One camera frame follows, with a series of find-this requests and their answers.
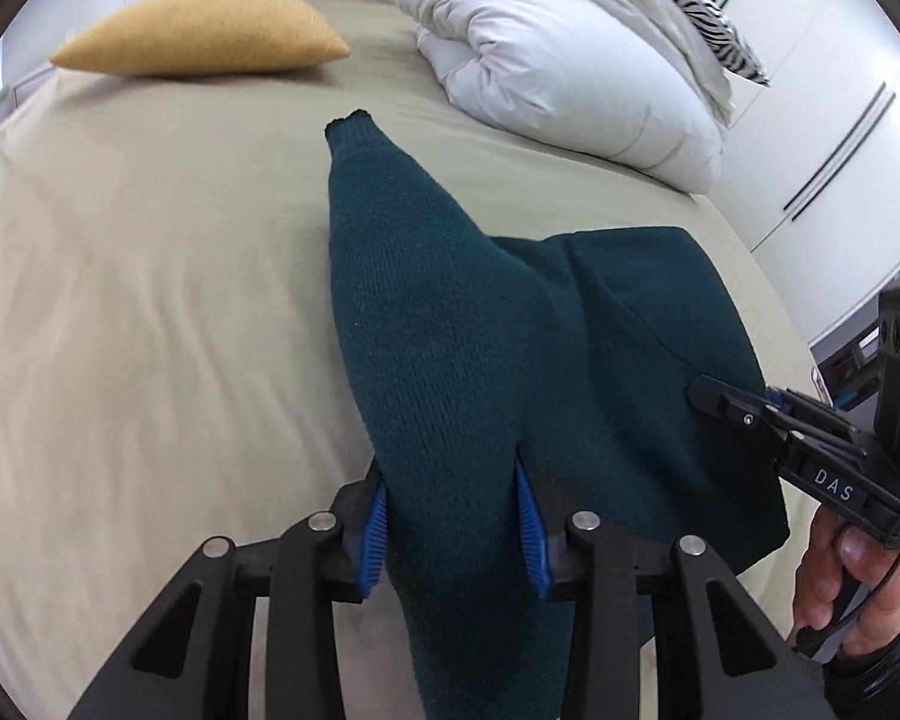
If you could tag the dark green knit sweater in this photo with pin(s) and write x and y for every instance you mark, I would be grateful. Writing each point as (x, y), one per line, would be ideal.
(457, 315)

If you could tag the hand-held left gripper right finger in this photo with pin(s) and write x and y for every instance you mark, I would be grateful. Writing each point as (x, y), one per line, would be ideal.
(529, 532)

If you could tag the person's right hand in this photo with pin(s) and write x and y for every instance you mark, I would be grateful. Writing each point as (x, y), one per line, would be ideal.
(817, 577)

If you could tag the white wardrobe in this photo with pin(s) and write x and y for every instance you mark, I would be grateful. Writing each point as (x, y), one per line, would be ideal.
(832, 52)

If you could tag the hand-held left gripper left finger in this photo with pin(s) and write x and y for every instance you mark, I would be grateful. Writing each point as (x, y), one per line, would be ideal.
(375, 540)

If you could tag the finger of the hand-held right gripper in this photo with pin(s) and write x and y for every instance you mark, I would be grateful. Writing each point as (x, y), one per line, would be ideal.
(735, 414)
(817, 416)

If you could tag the zebra striped pillow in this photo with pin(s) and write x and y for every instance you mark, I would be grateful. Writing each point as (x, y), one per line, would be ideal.
(697, 7)

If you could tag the bed with beige sheet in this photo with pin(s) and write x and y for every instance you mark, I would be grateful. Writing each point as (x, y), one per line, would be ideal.
(157, 277)

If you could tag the white duvet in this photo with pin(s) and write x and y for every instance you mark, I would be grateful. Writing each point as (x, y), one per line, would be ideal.
(570, 67)

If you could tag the yellow pillow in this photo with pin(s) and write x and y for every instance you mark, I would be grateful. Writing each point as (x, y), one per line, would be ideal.
(210, 34)

